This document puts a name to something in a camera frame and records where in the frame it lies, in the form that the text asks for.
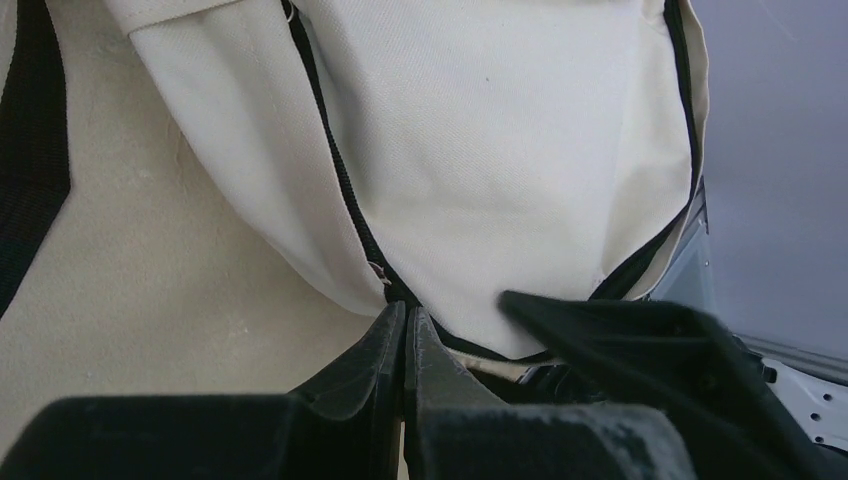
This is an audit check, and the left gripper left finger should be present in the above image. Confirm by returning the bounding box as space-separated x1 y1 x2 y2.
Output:
1 302 406 479

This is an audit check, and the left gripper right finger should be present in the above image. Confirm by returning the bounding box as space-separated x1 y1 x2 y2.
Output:
404 308 696 479

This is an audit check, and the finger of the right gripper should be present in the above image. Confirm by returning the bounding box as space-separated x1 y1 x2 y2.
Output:
498 291 847 479

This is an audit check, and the cream canvas backpack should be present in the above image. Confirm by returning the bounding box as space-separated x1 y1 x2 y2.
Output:
0 0 710 386

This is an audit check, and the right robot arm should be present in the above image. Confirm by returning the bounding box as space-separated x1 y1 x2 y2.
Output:
498 291 847 479

